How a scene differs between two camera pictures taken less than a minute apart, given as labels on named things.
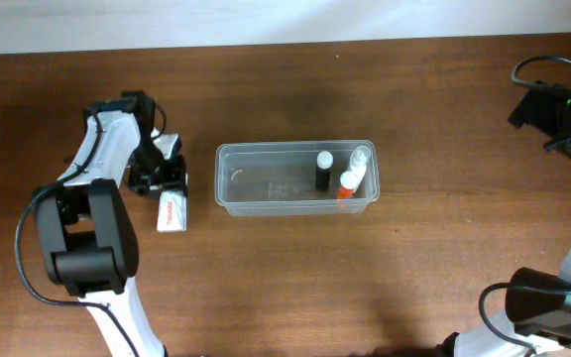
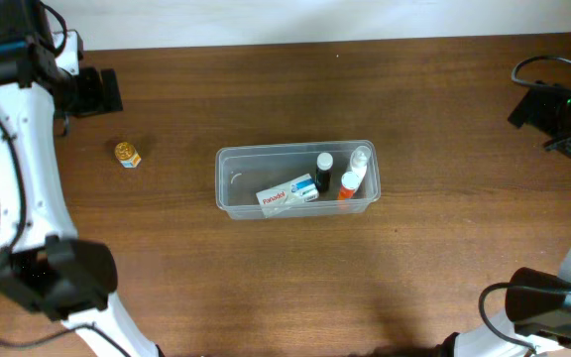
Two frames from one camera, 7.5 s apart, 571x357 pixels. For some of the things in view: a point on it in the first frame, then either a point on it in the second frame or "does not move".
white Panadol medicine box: (172, 211) -> (288, 194)
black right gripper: (535, 108) does not move
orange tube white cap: (349, 180) does not move
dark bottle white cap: (324, 160) does not move
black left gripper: (178, 178) -> (97, 82)
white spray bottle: (358, 162) does not move
